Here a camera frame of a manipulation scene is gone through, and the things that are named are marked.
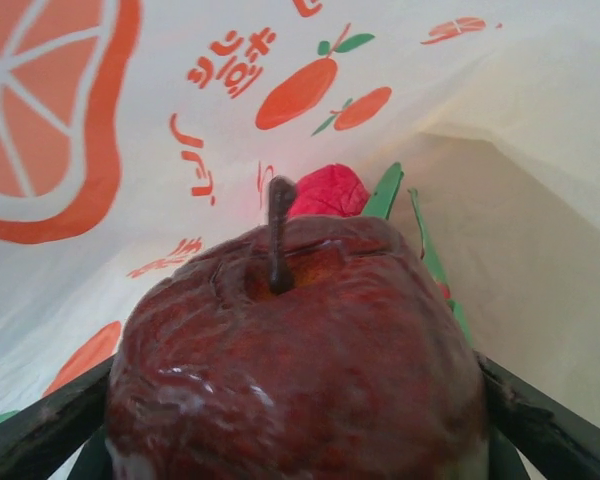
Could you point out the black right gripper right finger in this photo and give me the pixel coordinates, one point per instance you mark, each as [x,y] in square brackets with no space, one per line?
[555,440]

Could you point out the translucent printed plastic bag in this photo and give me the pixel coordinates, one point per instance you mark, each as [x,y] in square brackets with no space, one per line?
[480,125]

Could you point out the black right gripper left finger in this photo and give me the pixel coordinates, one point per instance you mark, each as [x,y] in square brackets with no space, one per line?
[35,440]

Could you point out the dark red fake apple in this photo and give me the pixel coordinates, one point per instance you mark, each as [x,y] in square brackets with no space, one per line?
[290,375]

